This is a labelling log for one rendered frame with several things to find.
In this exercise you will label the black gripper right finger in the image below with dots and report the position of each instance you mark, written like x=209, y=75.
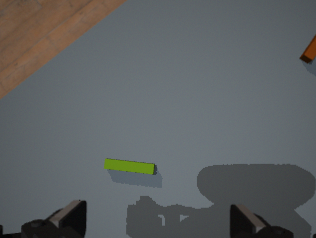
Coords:
x=242, y=219

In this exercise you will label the orange rod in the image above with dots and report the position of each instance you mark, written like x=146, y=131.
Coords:
x=310, y=52

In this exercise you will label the lime green rod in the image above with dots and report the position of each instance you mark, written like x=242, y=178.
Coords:
x=130, y=166

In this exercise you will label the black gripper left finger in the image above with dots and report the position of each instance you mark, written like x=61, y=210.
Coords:
x=73, y=216

